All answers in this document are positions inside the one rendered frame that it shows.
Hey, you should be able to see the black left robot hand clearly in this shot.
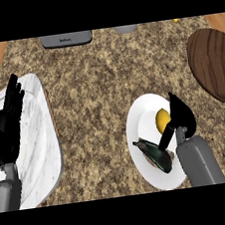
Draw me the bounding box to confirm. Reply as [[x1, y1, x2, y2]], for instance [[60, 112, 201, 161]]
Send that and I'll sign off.
[[0, 73, 35, 166]]

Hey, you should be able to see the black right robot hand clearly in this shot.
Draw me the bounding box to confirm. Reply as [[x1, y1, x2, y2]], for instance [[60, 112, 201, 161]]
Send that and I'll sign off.
[[150, 89, 200, 151]]

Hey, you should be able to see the yellow lemon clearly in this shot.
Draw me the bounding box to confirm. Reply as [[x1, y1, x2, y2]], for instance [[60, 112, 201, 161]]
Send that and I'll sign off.
[[153, 108, 173, 135]]

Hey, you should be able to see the white marble bowl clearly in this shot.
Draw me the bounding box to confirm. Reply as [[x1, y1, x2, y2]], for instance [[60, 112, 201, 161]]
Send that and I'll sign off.
[[0, 71, 71, 214]]

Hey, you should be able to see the white plate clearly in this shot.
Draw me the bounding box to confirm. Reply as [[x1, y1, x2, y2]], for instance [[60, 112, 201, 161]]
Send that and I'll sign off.
[[120, 89, 191, 196]]

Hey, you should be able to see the dark green eggplant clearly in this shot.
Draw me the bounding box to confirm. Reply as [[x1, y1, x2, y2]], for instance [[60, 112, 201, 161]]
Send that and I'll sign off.
[[131, 133, 174, 178]]

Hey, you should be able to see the dark brown wooden board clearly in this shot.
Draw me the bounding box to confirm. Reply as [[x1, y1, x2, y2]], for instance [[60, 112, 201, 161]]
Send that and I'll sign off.
[[183, 26, 225, 112]]

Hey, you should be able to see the pale grey round object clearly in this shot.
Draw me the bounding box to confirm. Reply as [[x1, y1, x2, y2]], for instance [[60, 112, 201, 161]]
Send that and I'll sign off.
[[113, 24, 139, 36]]

